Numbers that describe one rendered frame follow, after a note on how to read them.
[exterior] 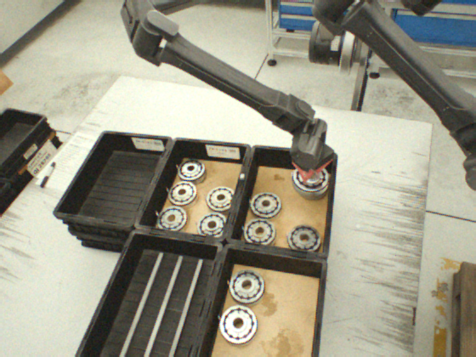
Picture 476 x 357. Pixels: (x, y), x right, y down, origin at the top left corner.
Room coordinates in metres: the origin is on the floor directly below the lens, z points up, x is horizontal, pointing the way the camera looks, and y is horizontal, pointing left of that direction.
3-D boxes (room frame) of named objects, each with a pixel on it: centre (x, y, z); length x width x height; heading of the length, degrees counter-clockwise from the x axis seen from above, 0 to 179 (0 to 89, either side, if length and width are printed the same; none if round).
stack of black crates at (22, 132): (1.63, 1.22, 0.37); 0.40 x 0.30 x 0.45; 152
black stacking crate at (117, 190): (0.90, 0.42, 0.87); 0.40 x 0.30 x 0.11; 159
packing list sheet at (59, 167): (1.24, 0.72, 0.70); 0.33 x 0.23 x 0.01; 152
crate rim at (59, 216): (0.90, 0.42, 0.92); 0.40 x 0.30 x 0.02; 159
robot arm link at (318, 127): (0.66, -0.21, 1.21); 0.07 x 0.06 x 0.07; 152
